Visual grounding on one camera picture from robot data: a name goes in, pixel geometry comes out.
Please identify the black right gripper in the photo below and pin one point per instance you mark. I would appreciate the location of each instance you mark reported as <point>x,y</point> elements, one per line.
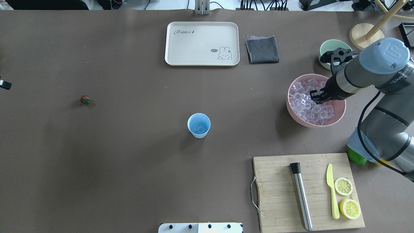
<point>334,88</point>

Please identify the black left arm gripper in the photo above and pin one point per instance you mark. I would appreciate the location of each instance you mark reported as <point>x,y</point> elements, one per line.
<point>2,83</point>

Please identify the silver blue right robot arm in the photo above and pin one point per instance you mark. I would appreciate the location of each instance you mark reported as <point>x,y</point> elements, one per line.
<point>380,135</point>

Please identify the pink bowl of ice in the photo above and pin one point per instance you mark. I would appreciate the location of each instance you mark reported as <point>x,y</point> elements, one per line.
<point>305,111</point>

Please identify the wooden cup tree stand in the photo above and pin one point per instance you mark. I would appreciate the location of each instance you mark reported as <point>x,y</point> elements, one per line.
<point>364,34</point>

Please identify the light blue plastic cup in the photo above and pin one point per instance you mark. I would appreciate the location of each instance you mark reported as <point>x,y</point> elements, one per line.
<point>199,125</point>

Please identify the green lime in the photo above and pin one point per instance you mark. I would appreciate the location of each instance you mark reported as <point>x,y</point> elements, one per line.
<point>355,157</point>

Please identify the grey folded cloth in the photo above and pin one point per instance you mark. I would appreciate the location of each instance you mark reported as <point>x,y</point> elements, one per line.
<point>262,49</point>

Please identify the red strawberry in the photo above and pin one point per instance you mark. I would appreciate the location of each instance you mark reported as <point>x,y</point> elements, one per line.
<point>85,99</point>

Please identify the yellow lemon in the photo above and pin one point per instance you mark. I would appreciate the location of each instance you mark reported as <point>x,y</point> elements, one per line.
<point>383,161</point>

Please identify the lemon slice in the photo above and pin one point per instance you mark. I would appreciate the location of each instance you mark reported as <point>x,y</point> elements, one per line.
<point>350,209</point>
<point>343,186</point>

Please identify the yellow plastic knife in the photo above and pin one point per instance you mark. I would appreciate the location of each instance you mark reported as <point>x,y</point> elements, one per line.
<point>333,199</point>

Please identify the bamboo cutting board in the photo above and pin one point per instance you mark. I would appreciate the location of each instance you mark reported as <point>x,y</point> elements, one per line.
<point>279,204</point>

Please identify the beige rabbit tray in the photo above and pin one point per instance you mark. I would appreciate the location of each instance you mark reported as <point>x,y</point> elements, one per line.
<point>202,44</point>

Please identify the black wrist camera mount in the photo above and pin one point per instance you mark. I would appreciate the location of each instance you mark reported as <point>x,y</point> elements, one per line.
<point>338,58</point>

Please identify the aluminium frame post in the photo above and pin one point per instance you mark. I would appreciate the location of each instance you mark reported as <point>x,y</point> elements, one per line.
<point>202,7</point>

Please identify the white camera post base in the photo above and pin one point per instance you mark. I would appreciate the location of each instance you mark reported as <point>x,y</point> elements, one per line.
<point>207,227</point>

